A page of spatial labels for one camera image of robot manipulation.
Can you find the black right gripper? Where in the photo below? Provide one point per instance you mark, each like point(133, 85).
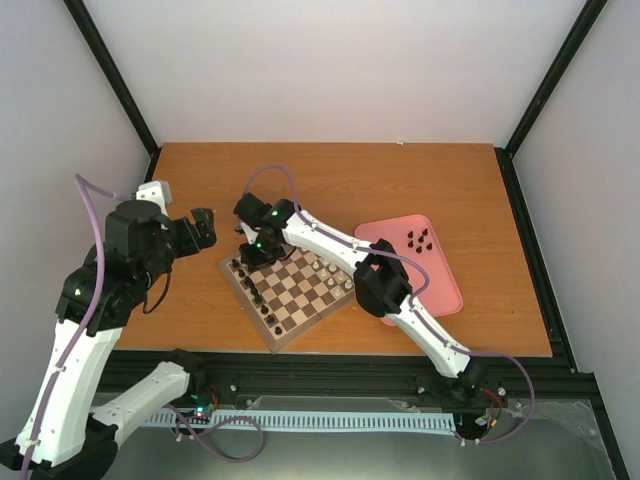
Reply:
point(254, 264)

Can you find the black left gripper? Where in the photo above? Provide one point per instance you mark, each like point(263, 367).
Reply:
point(206, 224)

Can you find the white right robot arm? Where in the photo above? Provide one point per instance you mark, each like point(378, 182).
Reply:
point(381, 282)

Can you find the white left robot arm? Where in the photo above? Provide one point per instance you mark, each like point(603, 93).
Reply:
point(64, 438)

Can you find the wooden chess board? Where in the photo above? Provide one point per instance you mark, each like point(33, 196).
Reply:
point(288, 294)

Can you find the white chess pieces row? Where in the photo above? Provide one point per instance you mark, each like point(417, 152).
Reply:
point(328, 278)

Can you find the pink plastic tray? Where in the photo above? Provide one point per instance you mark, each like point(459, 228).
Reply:
point(442, 296)

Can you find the black aluminium frame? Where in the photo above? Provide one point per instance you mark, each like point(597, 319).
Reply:
point(362, 110)

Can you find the light blue cable duct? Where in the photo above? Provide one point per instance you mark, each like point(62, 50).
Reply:
point(326, 422)

